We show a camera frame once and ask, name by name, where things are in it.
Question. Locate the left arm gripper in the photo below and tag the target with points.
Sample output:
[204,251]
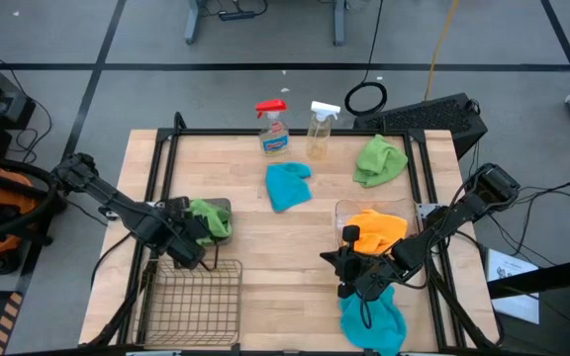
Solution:
[183,242]

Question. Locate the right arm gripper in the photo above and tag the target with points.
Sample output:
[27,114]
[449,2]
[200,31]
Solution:
[364,272]

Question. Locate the green microfiber towel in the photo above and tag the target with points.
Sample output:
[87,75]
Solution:
[379,163]
[218,217]

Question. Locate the teal microfiber towel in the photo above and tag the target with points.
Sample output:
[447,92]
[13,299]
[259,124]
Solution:
[379,331]
[285,188]

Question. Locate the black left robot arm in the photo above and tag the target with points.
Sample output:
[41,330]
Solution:
[117,203]

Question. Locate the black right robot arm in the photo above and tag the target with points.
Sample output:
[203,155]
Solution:
[463,212]

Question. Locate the smoked grey plastic bin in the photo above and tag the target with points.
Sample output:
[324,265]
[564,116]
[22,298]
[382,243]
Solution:
[224,202]

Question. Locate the clear plastic bin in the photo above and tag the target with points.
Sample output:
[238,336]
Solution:
[344,210]

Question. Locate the spray bottle red trigger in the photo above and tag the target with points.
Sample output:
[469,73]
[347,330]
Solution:
[273,141]

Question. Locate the spray bottle white trigger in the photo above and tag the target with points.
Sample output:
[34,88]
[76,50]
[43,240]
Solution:
[318,138]

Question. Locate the black computer tower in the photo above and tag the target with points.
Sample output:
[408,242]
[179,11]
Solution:
[423,116]

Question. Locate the white printed paper sheet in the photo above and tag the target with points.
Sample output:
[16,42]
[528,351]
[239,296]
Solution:
[507,264]

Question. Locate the orange black shop vacuum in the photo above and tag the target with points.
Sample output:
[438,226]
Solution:
[3,198]

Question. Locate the grey desk leg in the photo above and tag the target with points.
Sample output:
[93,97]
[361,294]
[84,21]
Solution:
[193,25]
[339,25]

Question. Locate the black power strip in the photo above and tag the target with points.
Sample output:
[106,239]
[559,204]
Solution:
[235,15]

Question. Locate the black side desk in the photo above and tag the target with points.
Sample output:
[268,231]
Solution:
[562,273]

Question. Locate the black aluminium table frame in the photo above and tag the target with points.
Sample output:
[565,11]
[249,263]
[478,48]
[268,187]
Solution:
[216,132]

